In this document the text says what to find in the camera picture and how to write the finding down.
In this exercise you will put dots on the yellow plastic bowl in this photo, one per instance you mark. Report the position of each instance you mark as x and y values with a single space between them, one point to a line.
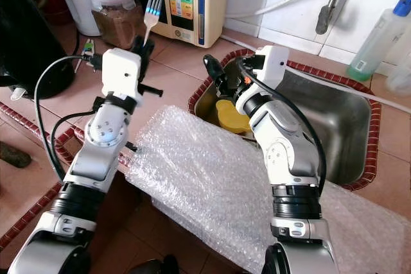
231 117

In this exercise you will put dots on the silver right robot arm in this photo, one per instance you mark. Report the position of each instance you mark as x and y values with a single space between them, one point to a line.
286 152

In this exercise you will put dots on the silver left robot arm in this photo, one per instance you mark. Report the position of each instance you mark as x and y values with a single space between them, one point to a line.
96 158

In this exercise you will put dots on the jar of brown powder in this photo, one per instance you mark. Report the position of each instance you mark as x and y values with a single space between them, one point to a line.
117 27

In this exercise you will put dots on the white green tongs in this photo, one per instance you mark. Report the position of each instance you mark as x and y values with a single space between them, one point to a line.
88 44

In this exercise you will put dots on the cream and black water ionizer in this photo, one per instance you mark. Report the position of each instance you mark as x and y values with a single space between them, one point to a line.
186 1

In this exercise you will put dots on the white container green lid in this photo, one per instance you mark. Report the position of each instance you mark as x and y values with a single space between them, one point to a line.
77 1

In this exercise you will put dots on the clear bubble wrap sheet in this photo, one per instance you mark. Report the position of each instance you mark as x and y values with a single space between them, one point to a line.
199 165

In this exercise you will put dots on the black electric kettle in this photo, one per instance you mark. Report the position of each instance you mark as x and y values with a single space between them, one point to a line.
35 43

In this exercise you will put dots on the grey hanging spout pipe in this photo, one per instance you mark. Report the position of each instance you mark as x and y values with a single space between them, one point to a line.
324 22

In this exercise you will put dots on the stainless steel sink basin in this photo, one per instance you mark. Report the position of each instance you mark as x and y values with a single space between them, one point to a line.
347 126

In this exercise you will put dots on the dark green cucumber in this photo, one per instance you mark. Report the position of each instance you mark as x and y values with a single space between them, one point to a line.
15 155

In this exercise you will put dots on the clear bottle blue cap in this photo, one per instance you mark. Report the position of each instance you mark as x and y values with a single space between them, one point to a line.
376 43

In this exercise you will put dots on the clear plastic cup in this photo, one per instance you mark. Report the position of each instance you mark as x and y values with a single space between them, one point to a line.
401 75

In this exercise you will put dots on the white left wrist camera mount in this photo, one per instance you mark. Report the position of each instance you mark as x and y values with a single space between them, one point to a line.
121 76

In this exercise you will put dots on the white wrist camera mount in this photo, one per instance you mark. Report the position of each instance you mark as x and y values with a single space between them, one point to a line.
121 76
275 62

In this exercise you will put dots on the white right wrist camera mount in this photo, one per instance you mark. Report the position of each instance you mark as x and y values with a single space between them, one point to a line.
275 62

